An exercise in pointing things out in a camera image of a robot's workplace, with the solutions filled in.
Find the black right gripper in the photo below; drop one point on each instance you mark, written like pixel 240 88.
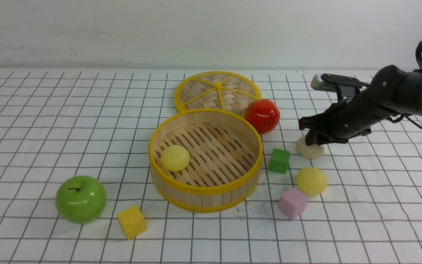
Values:
pixel 343 120

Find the white beige bun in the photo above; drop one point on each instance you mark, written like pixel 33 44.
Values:
pixel 309 151

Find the yellow bun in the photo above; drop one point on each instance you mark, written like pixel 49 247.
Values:
pixel 311 181
pixel 175 158

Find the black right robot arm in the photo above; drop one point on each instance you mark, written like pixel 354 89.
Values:
pixel 391 95

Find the bamboo steamer tray yellow rim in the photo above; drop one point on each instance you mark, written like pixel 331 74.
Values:
pixel 226 155

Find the woven bamboo steamer lid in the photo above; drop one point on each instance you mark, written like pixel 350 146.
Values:
pixel 220 90

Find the green cube block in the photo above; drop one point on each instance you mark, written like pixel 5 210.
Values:
pixel 279 161

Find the red tomato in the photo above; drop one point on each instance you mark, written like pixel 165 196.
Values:
pixel 263 115

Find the pink cube block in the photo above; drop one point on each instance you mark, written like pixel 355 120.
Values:
pixel 292 203

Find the white grid tablecloth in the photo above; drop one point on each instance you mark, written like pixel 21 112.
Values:
pixel 58 124

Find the yellow cube block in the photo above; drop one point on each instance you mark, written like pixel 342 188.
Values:
pixel 132 222

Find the green apple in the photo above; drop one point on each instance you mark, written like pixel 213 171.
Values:
pixel 81 199

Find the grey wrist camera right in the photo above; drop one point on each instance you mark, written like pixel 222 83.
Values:
pixel 343 86

